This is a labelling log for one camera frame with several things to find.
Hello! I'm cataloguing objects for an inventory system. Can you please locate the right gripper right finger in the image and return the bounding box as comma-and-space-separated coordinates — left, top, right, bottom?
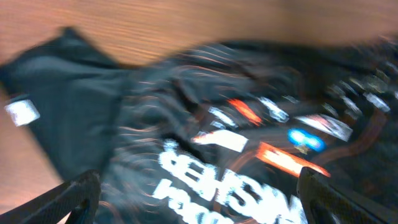
297, 167, 397, 224

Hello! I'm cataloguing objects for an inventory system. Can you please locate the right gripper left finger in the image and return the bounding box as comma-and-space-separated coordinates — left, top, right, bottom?
1, 170, 101, 224

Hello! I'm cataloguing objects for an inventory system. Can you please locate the black printed jersey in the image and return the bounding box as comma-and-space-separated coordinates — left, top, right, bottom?
1, 28, 397, 223

